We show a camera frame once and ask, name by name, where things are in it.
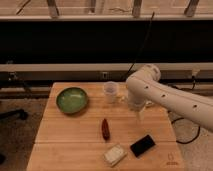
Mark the black smartphone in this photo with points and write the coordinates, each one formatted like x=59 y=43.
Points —
x=142 y=145

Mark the black office chair base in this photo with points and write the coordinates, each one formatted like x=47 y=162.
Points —
x=22 y=114

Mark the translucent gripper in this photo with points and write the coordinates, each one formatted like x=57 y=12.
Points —
x=137 y=103

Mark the white rectangular sponge block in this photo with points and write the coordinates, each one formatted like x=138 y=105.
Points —
x=114 y=155

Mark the green ceramic bowl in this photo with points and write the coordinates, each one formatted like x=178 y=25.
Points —
x=72 y=100

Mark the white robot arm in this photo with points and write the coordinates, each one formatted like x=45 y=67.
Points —
x=144 y=85

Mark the translucent white cup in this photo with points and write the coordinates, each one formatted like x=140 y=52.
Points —
x=110 y=90

